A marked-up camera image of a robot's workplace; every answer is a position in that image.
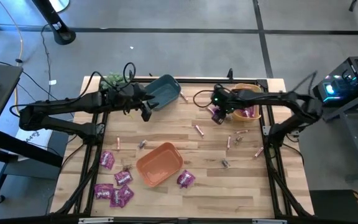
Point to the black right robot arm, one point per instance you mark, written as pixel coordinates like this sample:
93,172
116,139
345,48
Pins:
275,97

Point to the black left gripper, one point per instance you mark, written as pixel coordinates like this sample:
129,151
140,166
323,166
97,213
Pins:
130,95

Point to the white round floor stand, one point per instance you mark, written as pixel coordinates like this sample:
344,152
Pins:
59,4

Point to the teal plastic bin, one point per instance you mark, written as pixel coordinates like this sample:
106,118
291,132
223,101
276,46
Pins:
165,91

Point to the pink white Smarties roll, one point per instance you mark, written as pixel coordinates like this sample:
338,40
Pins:
199,130
184,96
118,143
241,132
228,142
210,109
258,152

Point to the black box with hazard stripes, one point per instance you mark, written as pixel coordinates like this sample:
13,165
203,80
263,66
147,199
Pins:
337,207

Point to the black computer with coloured lights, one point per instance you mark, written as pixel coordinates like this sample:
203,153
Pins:
350,77

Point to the purple Skittles candy pack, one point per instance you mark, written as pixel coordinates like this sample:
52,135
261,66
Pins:
243,113
126,193
107,160
116,197
103,191
123,178
185,179
251,111

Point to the yellow plastic bin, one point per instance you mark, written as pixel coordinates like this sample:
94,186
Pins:
236,116

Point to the small green artificial plant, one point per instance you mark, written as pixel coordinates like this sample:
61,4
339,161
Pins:
113,79

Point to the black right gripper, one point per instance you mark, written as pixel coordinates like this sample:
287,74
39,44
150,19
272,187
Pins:
225,98

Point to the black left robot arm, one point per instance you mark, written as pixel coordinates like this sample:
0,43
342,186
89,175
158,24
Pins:
57,107

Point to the grey computer stand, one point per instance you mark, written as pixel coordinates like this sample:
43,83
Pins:
353,140

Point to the black floor pole stand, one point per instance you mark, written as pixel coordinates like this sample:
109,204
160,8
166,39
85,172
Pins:
56,25

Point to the white paper sheet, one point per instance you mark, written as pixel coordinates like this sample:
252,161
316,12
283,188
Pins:
34,136

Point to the orange plastic bin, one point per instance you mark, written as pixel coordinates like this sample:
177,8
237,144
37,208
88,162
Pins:
160,163

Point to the small dark candy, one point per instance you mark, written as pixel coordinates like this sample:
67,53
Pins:
238,140
142,144
225,163

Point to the black table edge clamp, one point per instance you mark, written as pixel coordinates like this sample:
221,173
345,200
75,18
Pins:
230,74

